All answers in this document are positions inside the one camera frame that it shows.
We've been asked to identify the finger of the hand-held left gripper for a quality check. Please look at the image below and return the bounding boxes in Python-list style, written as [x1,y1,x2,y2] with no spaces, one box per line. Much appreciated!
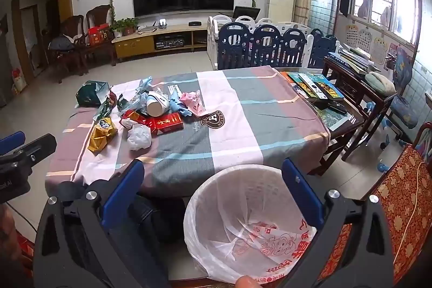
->
[0,131,26,155]
[0,134,57,170]

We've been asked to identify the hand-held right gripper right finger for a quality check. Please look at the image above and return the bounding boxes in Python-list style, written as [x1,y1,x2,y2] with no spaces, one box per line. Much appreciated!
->
[282,158,394,288]

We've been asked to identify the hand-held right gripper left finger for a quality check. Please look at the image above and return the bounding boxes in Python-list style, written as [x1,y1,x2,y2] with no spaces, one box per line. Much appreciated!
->
[33,159,169,288]

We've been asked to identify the white lined trash bin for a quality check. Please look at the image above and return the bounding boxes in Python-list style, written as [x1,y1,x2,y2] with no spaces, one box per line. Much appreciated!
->
[184,164,318,284]

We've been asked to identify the white tissue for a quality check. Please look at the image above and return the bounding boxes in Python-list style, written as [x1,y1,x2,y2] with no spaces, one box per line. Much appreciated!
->
[127,124,152,151]

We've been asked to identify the red plastic wrapper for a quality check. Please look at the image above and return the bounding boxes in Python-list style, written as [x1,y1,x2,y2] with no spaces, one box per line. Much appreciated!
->
[120,110,149,130]

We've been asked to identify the green wafer bag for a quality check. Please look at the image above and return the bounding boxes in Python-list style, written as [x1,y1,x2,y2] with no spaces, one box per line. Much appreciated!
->
[95,90,118,123]

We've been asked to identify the blue face mask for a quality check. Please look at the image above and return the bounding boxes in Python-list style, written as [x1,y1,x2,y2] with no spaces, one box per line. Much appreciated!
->
[167,96,192,117]

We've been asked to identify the pink wrapper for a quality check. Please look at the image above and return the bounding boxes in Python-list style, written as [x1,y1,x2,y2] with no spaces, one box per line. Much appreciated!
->
[180,90,206,116]

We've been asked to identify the person's right hand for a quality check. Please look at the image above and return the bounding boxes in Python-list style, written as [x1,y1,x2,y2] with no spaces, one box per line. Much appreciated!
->
[235,275,262,288]

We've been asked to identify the person's leg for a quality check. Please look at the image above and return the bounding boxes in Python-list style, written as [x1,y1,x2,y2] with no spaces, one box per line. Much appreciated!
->
[59,183,187,275]

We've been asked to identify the yellow snack bag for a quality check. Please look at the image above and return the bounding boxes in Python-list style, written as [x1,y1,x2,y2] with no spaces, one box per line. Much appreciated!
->
[87,117,119,154]

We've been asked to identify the green tissue box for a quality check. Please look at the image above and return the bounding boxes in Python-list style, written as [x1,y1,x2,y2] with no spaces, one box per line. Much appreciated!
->
[76,80,110,108]

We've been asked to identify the large picture book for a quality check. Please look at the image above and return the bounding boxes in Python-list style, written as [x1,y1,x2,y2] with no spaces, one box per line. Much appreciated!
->
[317,107,356,131]

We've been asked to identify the red cigarette box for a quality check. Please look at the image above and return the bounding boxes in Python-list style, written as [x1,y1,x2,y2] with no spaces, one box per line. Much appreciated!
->
[146,113,184,137]

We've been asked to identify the green white wrapper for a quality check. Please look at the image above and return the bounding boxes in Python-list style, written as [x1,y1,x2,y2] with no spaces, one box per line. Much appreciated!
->
[116,94,131,116]

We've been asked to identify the striped tablecloth table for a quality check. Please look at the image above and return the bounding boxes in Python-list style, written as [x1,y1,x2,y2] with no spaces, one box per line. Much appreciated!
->
[45,65,331,197]

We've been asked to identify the white paper cup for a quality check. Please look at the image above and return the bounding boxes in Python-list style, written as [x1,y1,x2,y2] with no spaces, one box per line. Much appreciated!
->
[146,90,169,117]

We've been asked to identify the red gold floral cushion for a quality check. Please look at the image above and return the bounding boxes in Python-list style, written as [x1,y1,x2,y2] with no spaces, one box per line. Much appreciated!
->
[317,144,432,282]

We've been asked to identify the books on side chair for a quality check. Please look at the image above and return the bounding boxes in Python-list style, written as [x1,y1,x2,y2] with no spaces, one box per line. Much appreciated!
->
[288,73,333,100]

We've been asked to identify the landscape picture book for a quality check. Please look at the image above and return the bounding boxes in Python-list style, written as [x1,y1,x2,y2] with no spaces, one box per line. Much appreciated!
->
[314,74,345,99]

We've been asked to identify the white remote control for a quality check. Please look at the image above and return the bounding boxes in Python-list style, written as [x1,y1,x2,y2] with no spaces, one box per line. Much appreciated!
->
[299,74,329,100]

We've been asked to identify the black bag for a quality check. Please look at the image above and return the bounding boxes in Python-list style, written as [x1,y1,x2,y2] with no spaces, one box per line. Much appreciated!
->
[49,36,75,51]

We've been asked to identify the light blue crumpled wrapper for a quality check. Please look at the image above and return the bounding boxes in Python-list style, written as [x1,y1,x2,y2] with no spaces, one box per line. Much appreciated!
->
[133,77,153,110]

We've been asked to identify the dark wooden side table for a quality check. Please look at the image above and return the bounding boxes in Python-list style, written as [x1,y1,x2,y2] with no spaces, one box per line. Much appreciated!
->
[322,55,397,162]

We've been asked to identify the dark wooden armchair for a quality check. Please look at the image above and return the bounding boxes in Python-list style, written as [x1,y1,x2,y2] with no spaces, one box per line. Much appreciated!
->
[86,5,117,67]
[50,15,87,83]

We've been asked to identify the red gift box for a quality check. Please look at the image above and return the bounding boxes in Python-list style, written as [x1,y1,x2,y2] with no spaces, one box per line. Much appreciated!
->
[88,24,112,46]

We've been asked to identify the blue seat cushion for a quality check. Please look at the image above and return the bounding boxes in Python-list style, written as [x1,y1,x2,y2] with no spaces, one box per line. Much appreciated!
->
[391,96,419,128]

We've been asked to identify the grey cushion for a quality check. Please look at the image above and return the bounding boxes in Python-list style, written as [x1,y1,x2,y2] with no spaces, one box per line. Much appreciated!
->
[365,71,396,94]

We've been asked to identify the yellow television cabinet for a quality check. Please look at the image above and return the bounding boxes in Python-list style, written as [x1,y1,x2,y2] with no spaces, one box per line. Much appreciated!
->
[112,23,208,61]

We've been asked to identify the stack of books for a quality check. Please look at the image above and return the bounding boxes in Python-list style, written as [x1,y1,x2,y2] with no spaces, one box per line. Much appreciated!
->
[329,45,382,74]

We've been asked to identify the potted green plant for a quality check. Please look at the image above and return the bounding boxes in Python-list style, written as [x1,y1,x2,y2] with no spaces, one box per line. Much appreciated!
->
[111,18,139,37]

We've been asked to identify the navy and white playpen fence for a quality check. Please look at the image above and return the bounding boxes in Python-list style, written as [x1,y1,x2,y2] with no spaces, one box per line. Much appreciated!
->
[207,15,341,70]

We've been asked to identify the black amplifier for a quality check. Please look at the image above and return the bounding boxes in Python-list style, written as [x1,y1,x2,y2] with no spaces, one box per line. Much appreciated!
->
[154,36,185,50]

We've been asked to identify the blue cartoon backpack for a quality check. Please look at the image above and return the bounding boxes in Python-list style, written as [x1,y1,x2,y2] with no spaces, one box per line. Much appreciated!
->
[393,45,414,89]

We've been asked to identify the black monitor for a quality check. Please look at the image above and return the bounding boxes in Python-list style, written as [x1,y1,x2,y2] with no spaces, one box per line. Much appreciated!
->
[232,6,261,21]

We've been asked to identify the window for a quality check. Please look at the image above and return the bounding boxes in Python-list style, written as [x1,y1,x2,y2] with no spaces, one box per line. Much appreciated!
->
[351,0,422,35]

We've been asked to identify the black cable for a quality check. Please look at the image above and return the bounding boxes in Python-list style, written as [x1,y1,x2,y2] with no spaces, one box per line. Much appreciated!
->
[6,203,36,232]

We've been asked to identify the yellow cable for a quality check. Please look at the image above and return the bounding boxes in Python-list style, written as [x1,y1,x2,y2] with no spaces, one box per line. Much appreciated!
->
[394,160,426,258]

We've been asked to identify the wooden chair frame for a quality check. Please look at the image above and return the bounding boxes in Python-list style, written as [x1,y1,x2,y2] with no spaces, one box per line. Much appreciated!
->
[412,122,432,158]

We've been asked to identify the wall learning chart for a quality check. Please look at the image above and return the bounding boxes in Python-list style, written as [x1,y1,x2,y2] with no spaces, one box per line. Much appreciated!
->
[344,25,358,46]
[373,36,387,65]
[358,28,372,49]

